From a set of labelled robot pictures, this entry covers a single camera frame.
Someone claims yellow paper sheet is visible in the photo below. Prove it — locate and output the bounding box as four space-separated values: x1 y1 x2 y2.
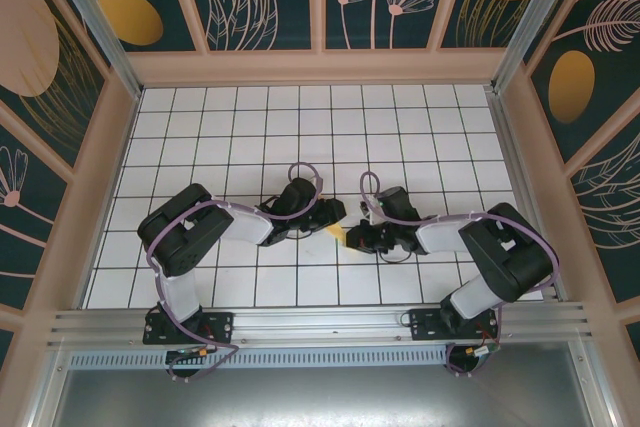
322 220 362 254

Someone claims grey metal sheet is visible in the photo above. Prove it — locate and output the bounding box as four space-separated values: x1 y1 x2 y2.
49 366 596 427

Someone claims small circuit board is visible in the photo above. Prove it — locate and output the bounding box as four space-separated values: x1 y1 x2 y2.
167 346 211 361
462 344 503 361

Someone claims teal panel with leaf outlines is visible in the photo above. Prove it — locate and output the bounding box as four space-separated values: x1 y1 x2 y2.
569 134 640 304

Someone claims teal panel with orange oval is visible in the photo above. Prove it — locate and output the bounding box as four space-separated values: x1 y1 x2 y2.
64 0 199 53

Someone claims teal panel with single flower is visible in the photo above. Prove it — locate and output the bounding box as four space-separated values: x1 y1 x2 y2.
0 121 70 298

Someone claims teal panel with pink feather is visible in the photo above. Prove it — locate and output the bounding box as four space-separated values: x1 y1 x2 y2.
522 0 640 73

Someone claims teal panel with large pale circle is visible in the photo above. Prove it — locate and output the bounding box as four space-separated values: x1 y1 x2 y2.
0 0 109 171

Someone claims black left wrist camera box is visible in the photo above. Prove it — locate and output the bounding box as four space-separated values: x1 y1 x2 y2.
276 176 322 218

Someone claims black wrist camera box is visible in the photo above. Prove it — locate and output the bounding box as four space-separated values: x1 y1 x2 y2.
373 185 417 222
276 176 322 218

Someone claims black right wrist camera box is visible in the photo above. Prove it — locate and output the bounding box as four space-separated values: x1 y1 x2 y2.
373 185 417 222

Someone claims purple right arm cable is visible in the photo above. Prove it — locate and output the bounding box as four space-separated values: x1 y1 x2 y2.
359 170 560 378

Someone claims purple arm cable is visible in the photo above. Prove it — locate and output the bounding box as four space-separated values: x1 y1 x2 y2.
359 170 560 378
147 161 324 384

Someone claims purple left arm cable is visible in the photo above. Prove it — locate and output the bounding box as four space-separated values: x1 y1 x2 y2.
147 161 324 384

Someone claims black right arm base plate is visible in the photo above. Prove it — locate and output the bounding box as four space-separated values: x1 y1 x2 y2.
408 307 501 343

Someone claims aluminium mounting rail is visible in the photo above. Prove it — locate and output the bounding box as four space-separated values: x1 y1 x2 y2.
47 302 594 348

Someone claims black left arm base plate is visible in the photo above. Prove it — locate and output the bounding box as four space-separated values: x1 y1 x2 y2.
143 310 236 346

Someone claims perforated grey cable duct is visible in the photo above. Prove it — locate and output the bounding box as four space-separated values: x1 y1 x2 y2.
67 350 451 369

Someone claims aluminium side rail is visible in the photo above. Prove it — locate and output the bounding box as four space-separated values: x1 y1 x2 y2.
487 89 566 303

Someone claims teal panel, orange oval, pink frame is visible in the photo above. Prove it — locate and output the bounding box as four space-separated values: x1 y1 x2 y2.
529 29 640 163

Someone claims aluminium corner post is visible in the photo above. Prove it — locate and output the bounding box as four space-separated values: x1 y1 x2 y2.
40 0 144 101
492 0 581 93

